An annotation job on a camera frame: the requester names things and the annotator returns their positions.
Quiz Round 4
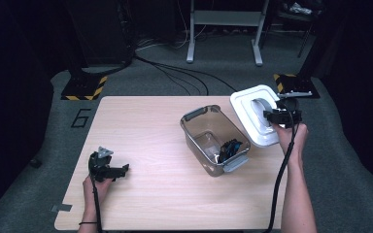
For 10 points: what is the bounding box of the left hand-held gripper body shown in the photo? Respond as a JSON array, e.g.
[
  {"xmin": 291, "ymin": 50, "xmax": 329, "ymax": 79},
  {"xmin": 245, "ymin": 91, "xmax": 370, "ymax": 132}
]
[{"xmin": 87, "ymin": 146, "xmax": 119, "ymax": 183}]

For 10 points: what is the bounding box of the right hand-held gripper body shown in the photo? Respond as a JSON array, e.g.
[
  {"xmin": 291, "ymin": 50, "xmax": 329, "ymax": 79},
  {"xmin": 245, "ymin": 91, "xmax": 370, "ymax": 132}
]
[{"xmin": 273, "ymin": 90, "xmax": 314, "ymax": 129}]

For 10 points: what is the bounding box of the white box lid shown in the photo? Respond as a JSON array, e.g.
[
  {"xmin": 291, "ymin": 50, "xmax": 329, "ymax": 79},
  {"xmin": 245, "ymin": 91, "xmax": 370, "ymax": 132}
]
[{"xmin": 229, "ymin": 83, "xmax": 287, "ymax": 149}]

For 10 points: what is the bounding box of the blue toy car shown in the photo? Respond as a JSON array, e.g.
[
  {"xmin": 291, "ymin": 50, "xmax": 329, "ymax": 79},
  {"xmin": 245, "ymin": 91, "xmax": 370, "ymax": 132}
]
[{"xmin": 218, "ymin": 138, "xmax": 244, "ymax": 164}]

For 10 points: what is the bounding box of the clear plastic storage box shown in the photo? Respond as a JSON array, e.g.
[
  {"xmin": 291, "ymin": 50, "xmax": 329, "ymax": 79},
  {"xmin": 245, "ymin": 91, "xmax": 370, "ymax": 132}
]
[{"xmin": 179, "ymin": 104, "xmax": 252, "ymax": 178}]

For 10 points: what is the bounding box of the person's left hand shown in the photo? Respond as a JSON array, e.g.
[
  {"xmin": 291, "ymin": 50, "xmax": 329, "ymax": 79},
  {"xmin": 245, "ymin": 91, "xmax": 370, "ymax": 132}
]
[{"xmin": 82, "ymin": 176, "xmax": 115, "ymax": 212}]

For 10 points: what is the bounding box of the person's right hand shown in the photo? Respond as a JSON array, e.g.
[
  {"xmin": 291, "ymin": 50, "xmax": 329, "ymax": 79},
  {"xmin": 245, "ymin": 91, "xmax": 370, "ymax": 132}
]
[{"xmin": 273, "ymin": 121, "xmax": 310, "ymax": 160}]

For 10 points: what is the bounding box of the black yellow striped stand base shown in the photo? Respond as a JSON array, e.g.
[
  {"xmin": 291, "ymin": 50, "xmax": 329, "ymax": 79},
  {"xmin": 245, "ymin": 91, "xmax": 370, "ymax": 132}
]
[
  {"xmin": 60, "ymin": 71, "xmax": 109, "ymax": 101},
  {"xmin": 273, "ymin": 73, "xmax": 322, "ymax": 100}
]

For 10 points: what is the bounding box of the grey tape piece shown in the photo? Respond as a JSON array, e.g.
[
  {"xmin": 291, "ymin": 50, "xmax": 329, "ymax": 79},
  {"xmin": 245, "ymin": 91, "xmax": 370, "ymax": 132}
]
[{"xmin": 50, "ymin": 203, "xmax": 74, "ymax": 214}]

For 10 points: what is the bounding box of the small black floor object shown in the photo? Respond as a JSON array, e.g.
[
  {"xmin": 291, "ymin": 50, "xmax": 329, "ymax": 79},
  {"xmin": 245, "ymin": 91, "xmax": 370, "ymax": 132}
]
[{"xmin": 28, "ymin": 157, "xmax": 44, "ymax": 170}]

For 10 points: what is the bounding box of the dark chair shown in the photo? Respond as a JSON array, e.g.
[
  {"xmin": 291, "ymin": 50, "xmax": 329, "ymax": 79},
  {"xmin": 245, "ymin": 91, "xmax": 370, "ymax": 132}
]
[{"xmin": 265, "ymin": 0, "xmax": 324, "ymax": 59}]

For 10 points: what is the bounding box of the white metal stand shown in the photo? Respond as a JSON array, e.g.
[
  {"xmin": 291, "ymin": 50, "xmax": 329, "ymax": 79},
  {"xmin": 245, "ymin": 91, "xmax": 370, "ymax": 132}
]
[{"xmin": 186, "ymin": 0, "xmax": 272, "ymax": 67}]

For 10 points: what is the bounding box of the black cabinet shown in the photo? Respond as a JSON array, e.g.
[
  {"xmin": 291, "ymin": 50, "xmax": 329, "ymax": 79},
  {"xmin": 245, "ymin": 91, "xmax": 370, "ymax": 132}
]
[{"xmin": 65, "ymin": 0, "xmax": 138, "ymax": 66}]

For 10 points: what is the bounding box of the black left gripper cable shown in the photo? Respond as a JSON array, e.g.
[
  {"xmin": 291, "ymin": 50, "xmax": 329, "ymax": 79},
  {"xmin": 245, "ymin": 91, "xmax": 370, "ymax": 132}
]
[{"xmin": 90, "ymin": 174, "xmax": 104, "ymax": 233}]

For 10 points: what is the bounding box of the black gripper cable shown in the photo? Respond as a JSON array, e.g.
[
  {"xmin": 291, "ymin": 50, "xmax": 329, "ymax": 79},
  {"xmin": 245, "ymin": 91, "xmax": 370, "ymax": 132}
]
[
  {"xmin": 262, "ymin": 122, "xmax": 299, "ymax": 233},
  {"xmin": 90, "ymin": 174, "xmax": 104, "ymax": 233}
]

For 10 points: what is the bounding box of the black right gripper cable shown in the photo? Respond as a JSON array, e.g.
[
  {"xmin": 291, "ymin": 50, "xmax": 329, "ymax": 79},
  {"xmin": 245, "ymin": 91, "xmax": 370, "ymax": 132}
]
[{"xmin": 262, "ymin": 122, "xmax": 299, "ymax": 233}]

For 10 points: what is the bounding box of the thin black floor cable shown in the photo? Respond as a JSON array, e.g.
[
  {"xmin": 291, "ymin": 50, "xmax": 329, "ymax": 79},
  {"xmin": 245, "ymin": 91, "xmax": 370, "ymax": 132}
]
[
  {"xmin": 134, "ymin": 54, "xmax": 210, "ymax": 96},
  {"xmin": 149, "ymin": 61, "xmax": 238, "ymax": 93}
]

